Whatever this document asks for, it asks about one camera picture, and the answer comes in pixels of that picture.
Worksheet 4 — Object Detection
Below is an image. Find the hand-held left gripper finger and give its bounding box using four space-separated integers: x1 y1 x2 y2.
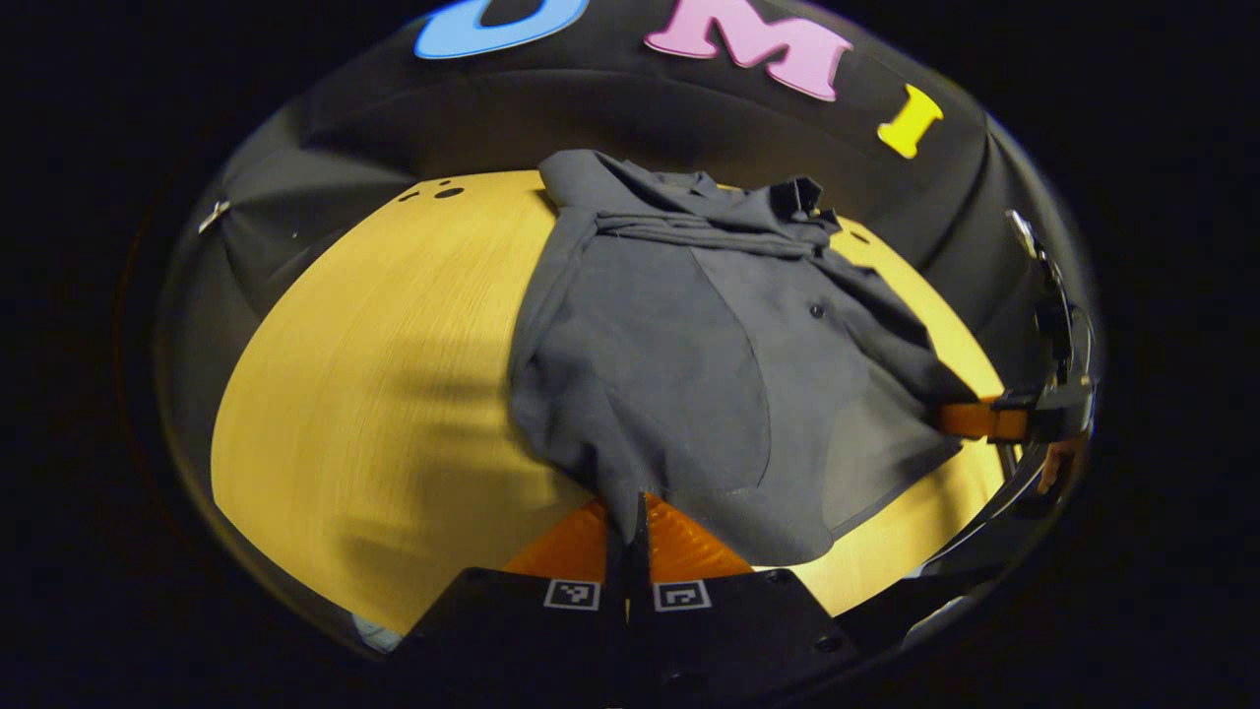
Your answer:
634 492 858 702
399 500 632 702

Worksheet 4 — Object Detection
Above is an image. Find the grey button shirt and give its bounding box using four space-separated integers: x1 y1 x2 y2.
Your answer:
507 150 985 569

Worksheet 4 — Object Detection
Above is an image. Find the black backdrop cloth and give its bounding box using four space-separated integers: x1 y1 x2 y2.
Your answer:
157 0 1099 464

